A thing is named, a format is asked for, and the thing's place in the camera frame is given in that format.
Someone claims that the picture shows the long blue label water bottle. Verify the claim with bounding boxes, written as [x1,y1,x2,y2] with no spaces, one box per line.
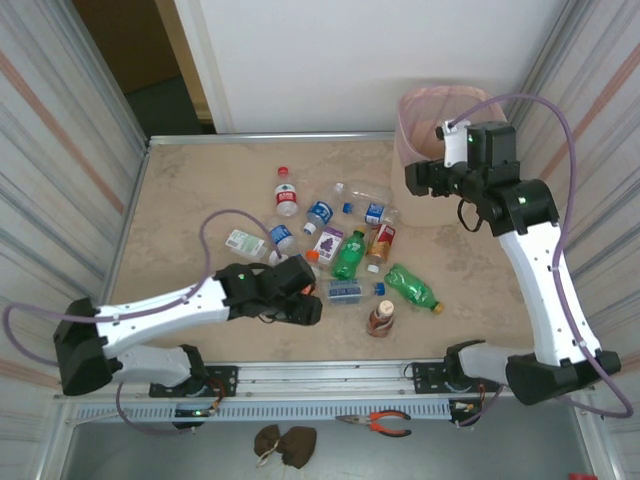
[322,277,386,306]

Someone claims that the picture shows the green white label small bottle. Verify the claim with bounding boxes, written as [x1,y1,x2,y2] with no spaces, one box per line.
[224,228,284,266]

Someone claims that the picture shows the blue white label clear bottle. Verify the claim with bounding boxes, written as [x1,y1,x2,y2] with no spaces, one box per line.
[341,200,404,226]

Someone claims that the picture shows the orange label bottle orange cap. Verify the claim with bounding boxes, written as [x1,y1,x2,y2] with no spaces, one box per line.
[298,248,324,297]

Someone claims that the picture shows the green soda bottle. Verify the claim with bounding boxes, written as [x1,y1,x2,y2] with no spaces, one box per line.
[330,227,371,281]

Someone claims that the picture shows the purple grape label bottle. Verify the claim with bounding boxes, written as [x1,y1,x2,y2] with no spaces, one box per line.
[312,225,345,279]

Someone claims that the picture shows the red yellow label bottle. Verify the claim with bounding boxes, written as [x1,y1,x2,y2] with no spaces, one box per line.
[364,223,399,276]

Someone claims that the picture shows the brown tea bottle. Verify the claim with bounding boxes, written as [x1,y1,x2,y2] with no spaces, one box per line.
[365,298,397,339]

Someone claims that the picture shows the blue label bottle white cap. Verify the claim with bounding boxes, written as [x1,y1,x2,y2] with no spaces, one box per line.
[302,199,335,236]

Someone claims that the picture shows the red label water bottle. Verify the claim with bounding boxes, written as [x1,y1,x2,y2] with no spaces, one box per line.
[273,166,300,218]

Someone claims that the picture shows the beige plastic waste bin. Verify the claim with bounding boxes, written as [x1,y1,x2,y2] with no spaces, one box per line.
[395,87,509,229]

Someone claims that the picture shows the pink bin liner bag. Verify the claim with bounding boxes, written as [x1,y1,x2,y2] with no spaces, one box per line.
[397,86,506,166]

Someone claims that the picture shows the large clear unlabelled bottle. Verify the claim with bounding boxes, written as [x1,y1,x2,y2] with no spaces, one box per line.
[333,178,401,211]

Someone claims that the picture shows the crushed green bottle yellow cap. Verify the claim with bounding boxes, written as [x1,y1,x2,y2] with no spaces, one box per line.
[383,263,446,315]

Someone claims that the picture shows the brown cloth pouch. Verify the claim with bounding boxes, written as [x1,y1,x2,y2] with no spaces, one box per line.
[253,424,284,459]
[277,425,319,470]

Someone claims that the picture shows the tan wooden door jamb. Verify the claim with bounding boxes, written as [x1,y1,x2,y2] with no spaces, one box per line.
[153,0,217,122]

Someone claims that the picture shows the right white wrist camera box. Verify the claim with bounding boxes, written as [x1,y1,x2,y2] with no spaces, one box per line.
[433,118,474,169]

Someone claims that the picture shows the aluminium mounting rail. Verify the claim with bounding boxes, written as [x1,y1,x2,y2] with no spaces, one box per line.
[52,355,599,401]

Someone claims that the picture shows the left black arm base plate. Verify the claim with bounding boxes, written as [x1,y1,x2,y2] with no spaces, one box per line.
[148,365,239,399]

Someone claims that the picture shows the grey slotted cable duct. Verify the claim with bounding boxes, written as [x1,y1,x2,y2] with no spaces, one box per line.
[72,402,454,424]

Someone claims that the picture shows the left base wire bundle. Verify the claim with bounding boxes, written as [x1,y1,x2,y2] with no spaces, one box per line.
[202,377,226,416]

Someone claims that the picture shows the base wire bundle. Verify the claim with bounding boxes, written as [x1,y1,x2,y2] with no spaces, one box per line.
[449,384,489,429]
[202,377,226,416]

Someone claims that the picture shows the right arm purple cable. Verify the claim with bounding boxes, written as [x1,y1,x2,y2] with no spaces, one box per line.
[449,93,635,429]

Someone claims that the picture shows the orange handled pliers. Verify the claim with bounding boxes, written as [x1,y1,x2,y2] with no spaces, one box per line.
[334,409,414,438]

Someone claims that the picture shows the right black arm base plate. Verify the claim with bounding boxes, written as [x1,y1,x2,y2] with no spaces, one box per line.
[410,360,503,395]

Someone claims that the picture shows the right base wire bundle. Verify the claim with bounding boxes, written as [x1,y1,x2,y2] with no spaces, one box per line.
[449,384,489,429]

